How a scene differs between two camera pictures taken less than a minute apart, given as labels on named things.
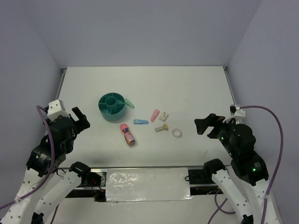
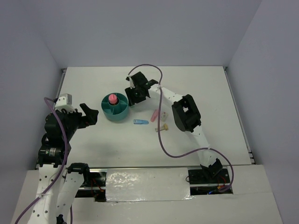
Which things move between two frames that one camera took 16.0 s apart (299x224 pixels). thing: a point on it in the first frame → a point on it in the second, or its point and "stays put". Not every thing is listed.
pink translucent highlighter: [154, 115] stays put
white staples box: [163, 116] stays put
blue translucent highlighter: [140, 122] stays put
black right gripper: [201, 123] → [131, 99]
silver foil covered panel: [147, 184] stays put
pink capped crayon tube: [128, 134] → [112, 98]
